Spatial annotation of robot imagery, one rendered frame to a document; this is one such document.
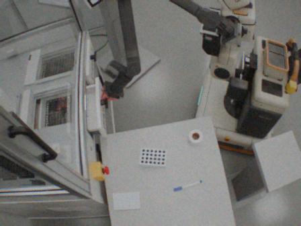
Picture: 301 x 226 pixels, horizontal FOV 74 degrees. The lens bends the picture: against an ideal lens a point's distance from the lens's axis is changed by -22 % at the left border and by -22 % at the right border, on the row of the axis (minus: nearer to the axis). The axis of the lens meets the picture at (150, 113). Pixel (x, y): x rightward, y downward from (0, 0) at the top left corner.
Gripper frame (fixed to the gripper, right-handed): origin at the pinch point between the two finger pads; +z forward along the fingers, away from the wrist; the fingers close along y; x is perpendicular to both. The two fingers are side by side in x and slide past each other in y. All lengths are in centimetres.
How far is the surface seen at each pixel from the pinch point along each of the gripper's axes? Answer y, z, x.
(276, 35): -204, -71, -111
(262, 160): -61, -41, 45
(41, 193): 33, 3, 49
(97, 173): 6.7, 3.0, 38.0
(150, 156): -18.2, -5.0, 30.0
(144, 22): -87, 40, -156
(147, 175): -18.6, -0.2, 38.0
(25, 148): 47, -35, 47
